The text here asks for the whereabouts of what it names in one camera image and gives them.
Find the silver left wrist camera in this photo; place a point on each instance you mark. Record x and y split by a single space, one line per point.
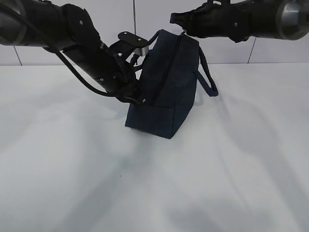
129 43

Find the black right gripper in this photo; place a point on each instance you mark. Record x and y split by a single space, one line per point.
187 21

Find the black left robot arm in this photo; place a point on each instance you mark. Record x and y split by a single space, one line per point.
68 32

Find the navy blue lunch bag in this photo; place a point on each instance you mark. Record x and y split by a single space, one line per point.
169 76

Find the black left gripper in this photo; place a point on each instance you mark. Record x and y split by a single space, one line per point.
122 81

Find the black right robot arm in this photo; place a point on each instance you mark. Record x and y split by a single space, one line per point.
275 19

